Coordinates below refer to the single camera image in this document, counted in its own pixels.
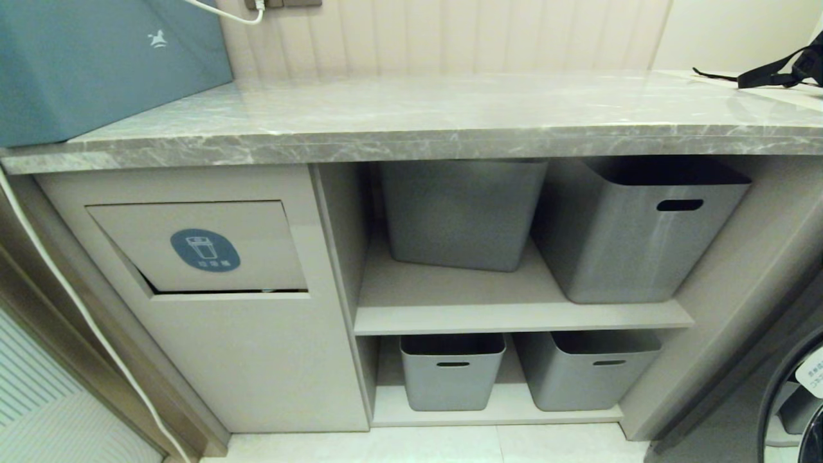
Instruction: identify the beige cabinet shelf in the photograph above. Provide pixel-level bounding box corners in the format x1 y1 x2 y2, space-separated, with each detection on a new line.
354 231 695 336

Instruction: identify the black strap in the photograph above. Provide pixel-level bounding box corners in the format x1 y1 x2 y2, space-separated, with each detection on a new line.
692 31 823 90

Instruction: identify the wall power socket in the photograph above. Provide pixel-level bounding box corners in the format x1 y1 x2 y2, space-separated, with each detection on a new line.
244 0 322 10

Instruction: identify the trash bin flap door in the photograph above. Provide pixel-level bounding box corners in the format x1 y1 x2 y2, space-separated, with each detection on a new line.
86 200 308 294

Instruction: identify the washing machine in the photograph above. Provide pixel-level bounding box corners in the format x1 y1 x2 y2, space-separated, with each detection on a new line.
646 270 823 463

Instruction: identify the grey storage bin without handle slot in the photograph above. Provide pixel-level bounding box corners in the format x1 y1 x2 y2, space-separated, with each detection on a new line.
379 159 548 273

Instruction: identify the beige cabinet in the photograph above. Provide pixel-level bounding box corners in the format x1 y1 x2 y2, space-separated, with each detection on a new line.
5 154 823 442

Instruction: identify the small grey storage bin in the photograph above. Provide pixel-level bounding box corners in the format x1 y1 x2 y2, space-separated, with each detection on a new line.
514 331 662 412
399 333 507 412

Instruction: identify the white power cable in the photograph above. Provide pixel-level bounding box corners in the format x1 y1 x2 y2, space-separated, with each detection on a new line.
185 0 266 26

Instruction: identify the large grey storage bin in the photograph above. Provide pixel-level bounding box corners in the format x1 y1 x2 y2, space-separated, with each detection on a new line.
535 158 752 304

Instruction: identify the blue-grey appliance box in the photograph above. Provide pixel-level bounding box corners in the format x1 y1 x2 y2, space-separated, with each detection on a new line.
0 0 233 149

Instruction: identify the grey marble countertop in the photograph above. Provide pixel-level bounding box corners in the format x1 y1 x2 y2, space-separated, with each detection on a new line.
0 69 823 176

